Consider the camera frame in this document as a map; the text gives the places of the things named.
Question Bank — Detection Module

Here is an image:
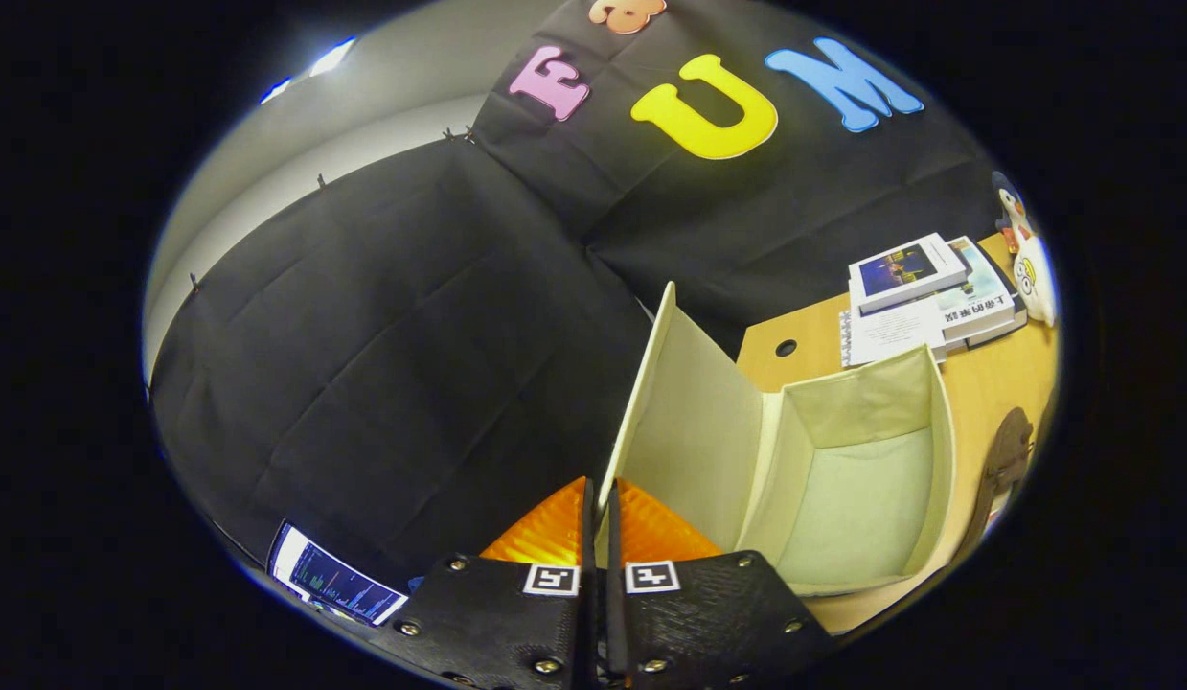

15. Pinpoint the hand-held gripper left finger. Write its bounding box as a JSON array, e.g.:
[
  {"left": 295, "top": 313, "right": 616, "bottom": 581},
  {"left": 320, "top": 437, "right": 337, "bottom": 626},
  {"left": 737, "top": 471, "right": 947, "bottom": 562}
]
[{"left": 371, "top": 476, "right": 599, "bottom": 690}]

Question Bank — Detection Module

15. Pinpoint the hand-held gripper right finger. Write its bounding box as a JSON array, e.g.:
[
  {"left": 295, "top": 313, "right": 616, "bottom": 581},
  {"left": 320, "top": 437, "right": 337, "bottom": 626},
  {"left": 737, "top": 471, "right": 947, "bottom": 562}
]
[{"left": 603, "top": 477, "right": 835, "bottom": 690}]

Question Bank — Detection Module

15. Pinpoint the green fabric storage box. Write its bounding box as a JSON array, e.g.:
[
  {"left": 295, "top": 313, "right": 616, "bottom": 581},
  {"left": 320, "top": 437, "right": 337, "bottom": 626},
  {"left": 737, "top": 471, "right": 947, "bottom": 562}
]
[{"left": 596, "top": 281, "right": 958, "bottom": 600}]

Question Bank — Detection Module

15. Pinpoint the brown fuzzy slipper shoe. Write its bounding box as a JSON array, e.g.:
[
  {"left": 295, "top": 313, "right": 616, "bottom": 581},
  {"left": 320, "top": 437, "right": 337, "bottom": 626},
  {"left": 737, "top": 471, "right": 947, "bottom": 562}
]
[{"left": 957, "top": 407, "right": 1035, "bottom": 566}]

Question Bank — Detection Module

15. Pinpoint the computer monitor screen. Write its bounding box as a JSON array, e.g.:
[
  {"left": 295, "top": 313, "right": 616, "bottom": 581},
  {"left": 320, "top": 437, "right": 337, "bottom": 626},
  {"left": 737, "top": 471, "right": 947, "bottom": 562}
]
[{"left": 267, "top": 520, "right": 409, "bottom": 629}]

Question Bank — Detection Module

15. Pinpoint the black backdrop cloth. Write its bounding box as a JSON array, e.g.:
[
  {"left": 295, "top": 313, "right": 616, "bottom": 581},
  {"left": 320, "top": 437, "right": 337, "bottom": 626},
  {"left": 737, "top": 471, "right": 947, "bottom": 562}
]
[{"left": 148, "top": 0, "right": 1011, "bottom": 595}]

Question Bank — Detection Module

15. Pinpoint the white book with blue picture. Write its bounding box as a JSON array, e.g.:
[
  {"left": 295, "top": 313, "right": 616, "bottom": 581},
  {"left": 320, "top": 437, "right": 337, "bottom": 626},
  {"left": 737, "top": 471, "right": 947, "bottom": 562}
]
[{"left": 847, "top": 233, "right": 970, "bottom": 314}]

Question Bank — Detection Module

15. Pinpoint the black book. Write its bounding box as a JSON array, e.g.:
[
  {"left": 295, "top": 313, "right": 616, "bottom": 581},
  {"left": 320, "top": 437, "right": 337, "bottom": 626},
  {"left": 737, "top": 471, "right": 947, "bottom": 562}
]
[{"left": 967, "top": 307, "right": 1028, "bottom": 348}]

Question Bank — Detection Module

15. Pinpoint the white plush toy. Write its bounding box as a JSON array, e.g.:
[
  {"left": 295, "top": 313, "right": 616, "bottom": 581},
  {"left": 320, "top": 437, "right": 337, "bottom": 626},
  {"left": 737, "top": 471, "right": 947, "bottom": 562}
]
[{"left": 1013, "top": 235, "right": 1059, "bottom": 327}]

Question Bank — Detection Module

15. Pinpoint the penguin plush toy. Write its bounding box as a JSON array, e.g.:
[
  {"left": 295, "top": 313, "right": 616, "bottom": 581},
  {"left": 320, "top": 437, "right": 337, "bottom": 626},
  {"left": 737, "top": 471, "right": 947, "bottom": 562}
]
[{"left": 991, "top": 171, "right": 1035, "bottom": 255}]

